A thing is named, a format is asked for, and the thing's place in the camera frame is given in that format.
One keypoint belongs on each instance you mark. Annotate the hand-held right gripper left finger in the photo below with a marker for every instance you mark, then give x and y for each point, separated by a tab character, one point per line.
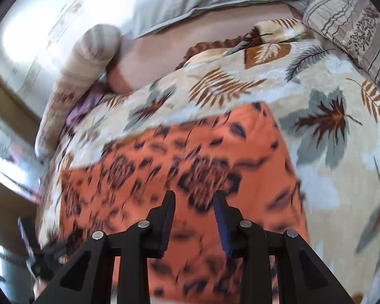
167	224

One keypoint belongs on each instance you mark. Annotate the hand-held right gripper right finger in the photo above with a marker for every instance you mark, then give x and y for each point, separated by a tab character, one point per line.
221	224

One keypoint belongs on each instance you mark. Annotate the orange floral dress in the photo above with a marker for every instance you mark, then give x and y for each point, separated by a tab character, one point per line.
209	152

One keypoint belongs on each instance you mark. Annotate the stained glass sidelight window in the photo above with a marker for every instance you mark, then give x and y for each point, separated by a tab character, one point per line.
6	164

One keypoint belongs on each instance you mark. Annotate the purple cloth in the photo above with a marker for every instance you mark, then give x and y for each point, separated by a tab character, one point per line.
79	110

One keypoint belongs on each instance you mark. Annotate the leaf print blanket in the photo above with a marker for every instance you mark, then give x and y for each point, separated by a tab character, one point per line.
319	79

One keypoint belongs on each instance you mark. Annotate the striped bolster pillow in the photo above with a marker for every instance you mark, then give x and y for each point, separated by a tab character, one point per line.
82	66

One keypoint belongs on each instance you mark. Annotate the grey pillow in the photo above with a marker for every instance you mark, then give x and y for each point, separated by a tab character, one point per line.
193	0

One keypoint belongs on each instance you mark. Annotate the striped flat pillow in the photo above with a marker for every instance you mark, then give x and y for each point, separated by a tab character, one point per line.
351	15

